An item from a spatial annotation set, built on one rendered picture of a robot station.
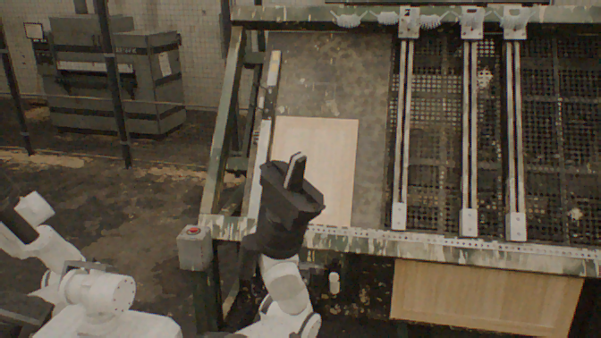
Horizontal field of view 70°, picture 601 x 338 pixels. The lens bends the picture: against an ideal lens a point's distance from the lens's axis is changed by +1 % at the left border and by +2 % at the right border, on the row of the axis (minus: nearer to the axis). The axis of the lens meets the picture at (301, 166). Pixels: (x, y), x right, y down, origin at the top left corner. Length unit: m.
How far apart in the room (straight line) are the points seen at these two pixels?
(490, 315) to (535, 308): 0.22
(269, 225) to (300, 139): 1.54
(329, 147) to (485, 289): 1.09
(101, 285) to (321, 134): 1.59
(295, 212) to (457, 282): 1.87
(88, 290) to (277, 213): 0.36
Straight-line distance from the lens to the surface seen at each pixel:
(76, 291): 0.86
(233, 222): 2.14
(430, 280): 2.43
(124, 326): 0.90
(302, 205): 0.64
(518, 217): 2.14
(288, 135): 2.24
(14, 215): 1.05
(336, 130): 2.22
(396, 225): 2.03
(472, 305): 2.55
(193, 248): 1.99
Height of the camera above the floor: 1.94
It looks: 22 degrees down
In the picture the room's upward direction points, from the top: straight up
